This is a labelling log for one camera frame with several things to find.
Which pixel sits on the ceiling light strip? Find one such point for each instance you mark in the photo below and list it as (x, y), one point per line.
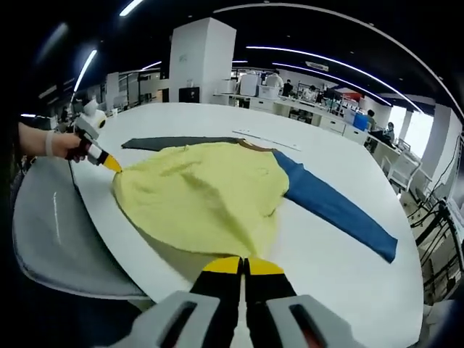
(86, 70)

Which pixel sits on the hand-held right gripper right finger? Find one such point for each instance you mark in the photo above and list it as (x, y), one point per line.
(264, 290)

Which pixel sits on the person's left hand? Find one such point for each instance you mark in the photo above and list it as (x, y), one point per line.
(61, 143)

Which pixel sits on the ceiling air vent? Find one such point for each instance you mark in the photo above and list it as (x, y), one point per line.
(317, 66)

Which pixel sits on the black monitor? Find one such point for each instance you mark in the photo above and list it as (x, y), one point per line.
(189, 95)

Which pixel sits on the white office chair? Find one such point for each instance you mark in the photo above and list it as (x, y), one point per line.
(406, 168)

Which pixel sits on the white square pillar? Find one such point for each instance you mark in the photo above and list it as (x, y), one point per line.
(203, 54)
(436, 137)

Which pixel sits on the black metal rack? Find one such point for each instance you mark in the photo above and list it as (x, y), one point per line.
(444, 214)

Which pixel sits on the row of white cabinets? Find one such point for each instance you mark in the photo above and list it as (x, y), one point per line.
(326, 125)

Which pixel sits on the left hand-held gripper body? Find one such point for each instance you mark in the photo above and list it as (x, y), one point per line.
(90, 119)

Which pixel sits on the yellow blue black garment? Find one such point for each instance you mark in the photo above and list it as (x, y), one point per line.
(203, 188)

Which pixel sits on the blue storage box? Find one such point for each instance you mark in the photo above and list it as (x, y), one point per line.
(360, 122)

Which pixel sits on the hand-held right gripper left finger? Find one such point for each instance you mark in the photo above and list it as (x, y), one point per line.
(221, 301)

